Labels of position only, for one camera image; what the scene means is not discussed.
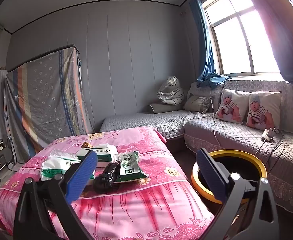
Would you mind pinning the blue curtain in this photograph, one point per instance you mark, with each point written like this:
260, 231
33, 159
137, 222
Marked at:
205, 42

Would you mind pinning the small orange snack wrapper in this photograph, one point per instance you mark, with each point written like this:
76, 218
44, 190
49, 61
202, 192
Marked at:
86, 145

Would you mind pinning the grey power adapter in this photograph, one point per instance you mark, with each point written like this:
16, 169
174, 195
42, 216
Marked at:
267, 134

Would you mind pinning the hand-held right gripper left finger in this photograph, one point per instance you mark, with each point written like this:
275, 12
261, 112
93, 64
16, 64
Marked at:
82, 177

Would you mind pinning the grey bolster pillow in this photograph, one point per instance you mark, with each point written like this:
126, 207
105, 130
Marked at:
161, 108

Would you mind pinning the pink floral blanket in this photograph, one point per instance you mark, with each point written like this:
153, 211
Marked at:
141, 205

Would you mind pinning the green snack packet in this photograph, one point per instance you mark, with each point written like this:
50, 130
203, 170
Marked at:
130, 167

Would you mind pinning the baby print pillow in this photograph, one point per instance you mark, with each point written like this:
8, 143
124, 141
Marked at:
230, 106
261, 110

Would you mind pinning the yellow rimmed trash bin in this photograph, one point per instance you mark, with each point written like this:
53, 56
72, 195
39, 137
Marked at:
260, 166

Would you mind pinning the striped floral sheet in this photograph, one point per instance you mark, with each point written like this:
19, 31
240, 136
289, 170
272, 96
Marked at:
46, 92

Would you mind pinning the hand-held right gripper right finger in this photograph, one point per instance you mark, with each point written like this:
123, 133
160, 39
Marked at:
210, 177

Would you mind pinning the sheer curtain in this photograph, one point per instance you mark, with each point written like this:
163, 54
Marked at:
289, 30

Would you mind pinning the tiger plush in plastic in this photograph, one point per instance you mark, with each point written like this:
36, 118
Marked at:
172, 90

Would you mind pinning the beige grey pillow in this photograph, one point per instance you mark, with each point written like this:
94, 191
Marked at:
196, 103

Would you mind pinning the window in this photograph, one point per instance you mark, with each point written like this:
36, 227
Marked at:
239, 37

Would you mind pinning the black plastic bag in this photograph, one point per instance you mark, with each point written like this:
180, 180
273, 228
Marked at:
106, 180

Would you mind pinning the grey quilted sofa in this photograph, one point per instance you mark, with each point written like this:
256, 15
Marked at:
236, 135

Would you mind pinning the green white tissue pack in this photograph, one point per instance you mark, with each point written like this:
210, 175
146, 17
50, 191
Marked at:
104, 155
54, 168

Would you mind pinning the grey quilted cushion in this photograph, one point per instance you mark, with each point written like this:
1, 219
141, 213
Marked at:
201, 88

